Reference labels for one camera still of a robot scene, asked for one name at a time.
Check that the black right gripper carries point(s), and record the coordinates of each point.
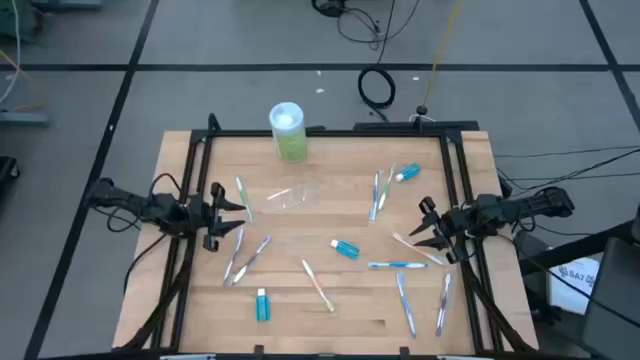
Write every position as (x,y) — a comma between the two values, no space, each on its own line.
(452,225)

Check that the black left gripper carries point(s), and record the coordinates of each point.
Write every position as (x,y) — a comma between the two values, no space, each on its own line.
(205,215)

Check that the small blue mouthwash bottle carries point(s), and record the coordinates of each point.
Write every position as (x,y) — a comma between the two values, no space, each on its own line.
(347,249)
(410,172)
(262,307)

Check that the clear acrylic organizer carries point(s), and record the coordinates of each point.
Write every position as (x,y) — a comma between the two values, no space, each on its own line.
(305,197)

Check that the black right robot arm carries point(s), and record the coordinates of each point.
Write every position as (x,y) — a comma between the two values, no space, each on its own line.
(525,205)

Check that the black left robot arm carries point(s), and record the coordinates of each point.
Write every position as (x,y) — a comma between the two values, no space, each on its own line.
(150,207)

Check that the green disinfecting wipes canister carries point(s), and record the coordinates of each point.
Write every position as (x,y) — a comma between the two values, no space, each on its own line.
(289,140)

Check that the black table leg bar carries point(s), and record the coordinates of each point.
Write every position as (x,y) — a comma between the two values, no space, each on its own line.
(575,247)

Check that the white printed cardboard box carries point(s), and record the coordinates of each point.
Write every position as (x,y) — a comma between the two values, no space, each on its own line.
(570,290)

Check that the black equipment case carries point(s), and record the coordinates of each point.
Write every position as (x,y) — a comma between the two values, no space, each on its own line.
(620,300)

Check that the grey metal bar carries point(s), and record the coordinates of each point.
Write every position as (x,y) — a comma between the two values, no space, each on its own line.
(25,118)

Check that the black caster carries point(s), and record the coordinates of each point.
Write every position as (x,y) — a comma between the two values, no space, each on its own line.
(7,170)

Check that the green cart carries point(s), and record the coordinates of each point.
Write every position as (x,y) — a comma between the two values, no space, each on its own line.
(30,20)

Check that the black aluminium table frame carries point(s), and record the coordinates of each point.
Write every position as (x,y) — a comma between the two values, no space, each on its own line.
(350,133)

